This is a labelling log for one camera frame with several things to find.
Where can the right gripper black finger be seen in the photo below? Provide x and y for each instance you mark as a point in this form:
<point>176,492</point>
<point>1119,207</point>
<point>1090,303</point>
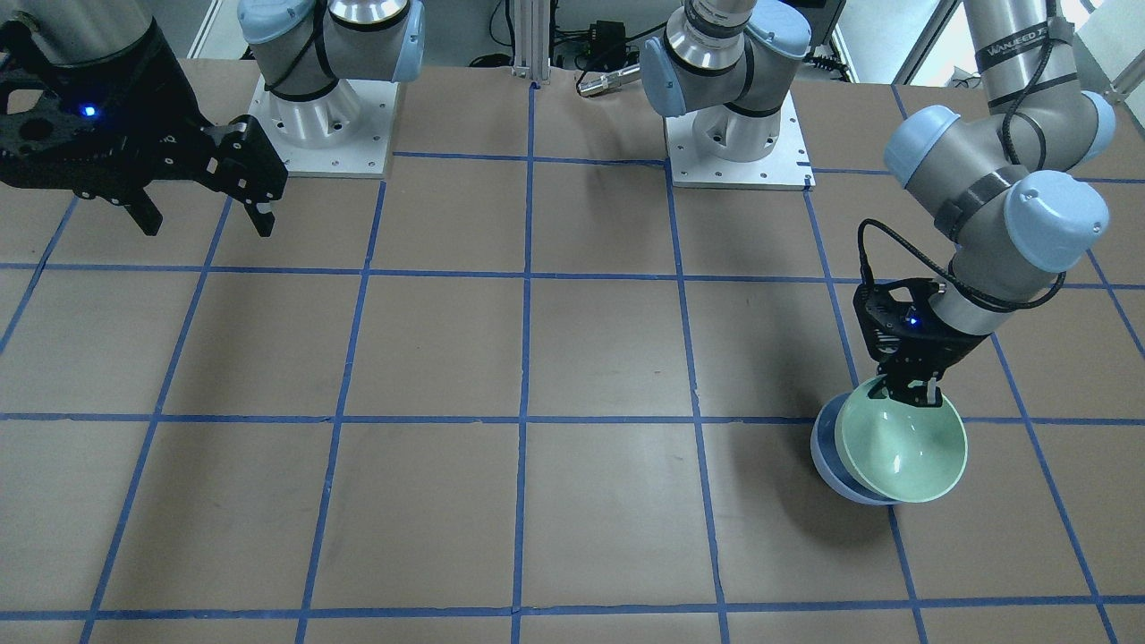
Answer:
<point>262,218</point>
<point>144,212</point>

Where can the silver cylindrical connector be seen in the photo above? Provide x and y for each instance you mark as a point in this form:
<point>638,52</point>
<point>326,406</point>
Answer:
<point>609,81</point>

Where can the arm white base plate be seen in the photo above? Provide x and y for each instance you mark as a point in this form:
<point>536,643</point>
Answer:
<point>346,134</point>
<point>715,148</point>

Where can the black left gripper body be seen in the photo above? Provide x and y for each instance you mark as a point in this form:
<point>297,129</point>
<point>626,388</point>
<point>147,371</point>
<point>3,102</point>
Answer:
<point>950,344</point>

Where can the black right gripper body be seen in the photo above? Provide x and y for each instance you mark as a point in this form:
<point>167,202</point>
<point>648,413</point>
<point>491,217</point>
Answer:
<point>154,107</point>

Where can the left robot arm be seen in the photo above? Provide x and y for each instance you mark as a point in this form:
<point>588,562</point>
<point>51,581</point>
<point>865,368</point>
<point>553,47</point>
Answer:
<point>999,188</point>

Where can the green bowl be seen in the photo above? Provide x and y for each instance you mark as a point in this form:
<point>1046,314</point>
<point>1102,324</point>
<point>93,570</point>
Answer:
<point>905,453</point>

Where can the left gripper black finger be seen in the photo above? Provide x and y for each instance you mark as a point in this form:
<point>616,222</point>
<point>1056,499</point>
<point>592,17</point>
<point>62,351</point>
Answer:
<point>924,393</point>

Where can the blue bowl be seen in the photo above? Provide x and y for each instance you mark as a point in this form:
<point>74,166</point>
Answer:
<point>827,459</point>

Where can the aluminium frame post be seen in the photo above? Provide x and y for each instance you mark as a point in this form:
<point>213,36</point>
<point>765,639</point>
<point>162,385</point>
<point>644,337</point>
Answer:
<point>532,39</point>

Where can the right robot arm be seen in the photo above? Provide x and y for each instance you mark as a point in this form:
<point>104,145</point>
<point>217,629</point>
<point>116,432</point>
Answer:
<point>303,48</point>

